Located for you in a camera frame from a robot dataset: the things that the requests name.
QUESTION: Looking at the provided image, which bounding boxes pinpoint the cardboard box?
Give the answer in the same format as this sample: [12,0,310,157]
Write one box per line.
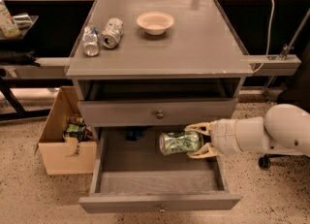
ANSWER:
[36,86,97,175]

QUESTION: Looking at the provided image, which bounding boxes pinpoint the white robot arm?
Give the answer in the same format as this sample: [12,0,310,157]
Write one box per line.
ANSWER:
[185,104,310,159]

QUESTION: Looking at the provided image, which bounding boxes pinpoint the black office chair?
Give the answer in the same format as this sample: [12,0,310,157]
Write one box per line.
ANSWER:
[259,43,310,169]

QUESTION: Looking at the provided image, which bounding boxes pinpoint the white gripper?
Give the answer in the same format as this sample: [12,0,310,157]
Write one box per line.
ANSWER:
[184,119,239,159]

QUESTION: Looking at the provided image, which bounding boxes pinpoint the open grey middle drawer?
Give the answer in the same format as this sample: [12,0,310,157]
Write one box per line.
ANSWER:
[79,126,240,213]

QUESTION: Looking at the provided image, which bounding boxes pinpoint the closed grey top drawer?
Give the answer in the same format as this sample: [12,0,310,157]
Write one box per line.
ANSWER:
[77,99,237,127]

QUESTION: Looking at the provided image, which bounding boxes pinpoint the snack packets in box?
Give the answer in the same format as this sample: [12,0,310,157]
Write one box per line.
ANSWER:
[63,115,93,142]

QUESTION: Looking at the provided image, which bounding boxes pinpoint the silver can on side table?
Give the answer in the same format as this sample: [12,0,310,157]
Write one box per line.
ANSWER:
[13,14,33,29]

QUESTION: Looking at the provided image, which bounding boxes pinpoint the silver white soda can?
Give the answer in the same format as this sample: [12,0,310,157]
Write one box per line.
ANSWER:
[102,17,123,48]

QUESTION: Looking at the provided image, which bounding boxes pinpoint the grey drawer cabinet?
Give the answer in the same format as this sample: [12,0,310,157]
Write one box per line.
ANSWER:
[65,0,255,139]

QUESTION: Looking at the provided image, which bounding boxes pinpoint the green soda can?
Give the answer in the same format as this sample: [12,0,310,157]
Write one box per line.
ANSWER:
[159,131,203,155]

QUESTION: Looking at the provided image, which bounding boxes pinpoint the green label bottle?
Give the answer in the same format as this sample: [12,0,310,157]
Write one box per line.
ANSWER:
[0,0,20,38]

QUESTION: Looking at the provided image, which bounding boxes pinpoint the crushed clear plastic bottle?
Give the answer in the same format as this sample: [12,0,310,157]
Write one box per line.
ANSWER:
[82,25,100,56]

